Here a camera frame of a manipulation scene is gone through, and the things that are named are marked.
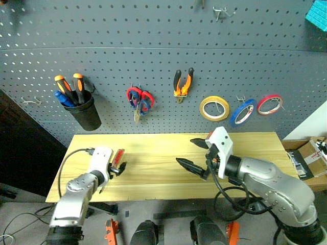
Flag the white floor cable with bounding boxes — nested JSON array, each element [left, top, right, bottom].
[[0, 233, 16, 245]]

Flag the red tape roll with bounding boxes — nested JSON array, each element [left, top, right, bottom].
[[256, 93, 284, 116]]

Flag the silver double pegboard hook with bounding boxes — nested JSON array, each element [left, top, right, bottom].
[[213, 6, 236, 22]]

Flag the black cup holder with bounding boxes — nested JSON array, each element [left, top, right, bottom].
[[62, 89, 102, 132]]

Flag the blue tape roll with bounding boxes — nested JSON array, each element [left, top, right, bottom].
[[229, 99, 258, 128]]

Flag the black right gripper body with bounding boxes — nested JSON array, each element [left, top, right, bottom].
[[203, 144, 223, 181]]

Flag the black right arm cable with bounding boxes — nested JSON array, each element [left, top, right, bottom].
[[205, 153, 274, 223]]

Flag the orange black handled screwdriver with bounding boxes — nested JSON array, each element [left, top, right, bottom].
[[73, 73, 86, 105], [54, 75, 79, 107]]

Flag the black table base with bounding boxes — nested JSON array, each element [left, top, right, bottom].
[[88, 202, 120, 217]]

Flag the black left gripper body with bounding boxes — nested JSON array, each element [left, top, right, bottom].
[[107, 163, 123, 181]]

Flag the dark rounded shape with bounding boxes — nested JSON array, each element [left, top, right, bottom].
[[130, 219, 159, 245], [190, 215, 227, 245]]

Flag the orange bracket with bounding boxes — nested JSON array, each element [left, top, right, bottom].
[[226, 220, 241, 245], [104, 218, 121, 245]]

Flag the red handled scissors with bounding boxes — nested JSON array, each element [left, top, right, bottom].
[[126, 86, 155, 126]]

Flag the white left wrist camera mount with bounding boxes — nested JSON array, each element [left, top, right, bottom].
[[88, 146, 113, 185]]

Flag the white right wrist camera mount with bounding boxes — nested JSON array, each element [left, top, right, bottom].
[[205, 126, 235, 179]]

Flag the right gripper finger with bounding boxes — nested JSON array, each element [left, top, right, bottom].
[[175, 157, 210, 181], [190, 138, 212, 150]]

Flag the red clear handled screwdriver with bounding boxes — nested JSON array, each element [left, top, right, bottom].
[[111, 149, 126, 172]]

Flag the yellow tape roll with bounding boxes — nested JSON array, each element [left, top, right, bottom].
[[199, 95, 230, 122]]

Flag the teal foam block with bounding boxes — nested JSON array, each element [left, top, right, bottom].
[[305, 0, 327, 32]]

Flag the blue handled screwdriver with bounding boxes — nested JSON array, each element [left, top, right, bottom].
[[53, 90, 76, 108]]

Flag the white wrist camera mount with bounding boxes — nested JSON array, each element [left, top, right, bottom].
[[205, 126, 235, 179], [88, 146, 113, 185]]

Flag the orange black pliers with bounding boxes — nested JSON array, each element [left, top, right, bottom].
[[173, 67, 195, 104]]

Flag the silver wire pegboard hook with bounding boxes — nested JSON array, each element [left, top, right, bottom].
[[21, 96, 43, 107]]

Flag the grey metal pegboard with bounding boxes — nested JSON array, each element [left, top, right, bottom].
[[0, 0, 327, 148]]

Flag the blue handled scissors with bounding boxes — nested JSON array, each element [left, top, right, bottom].
[[129, 98, 151, 117]]

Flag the black floor cable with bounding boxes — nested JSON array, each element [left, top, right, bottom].
[[0, 204, 56, 238]]

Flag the black printed sheet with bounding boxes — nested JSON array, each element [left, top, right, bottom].
[[287, 149, 314, 180]]

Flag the large brown cardboard box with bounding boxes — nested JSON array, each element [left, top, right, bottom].
[[282, 137, 327, 192]]

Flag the dark cabinet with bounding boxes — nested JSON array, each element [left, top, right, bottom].
[[0, 89, 68, 197]]

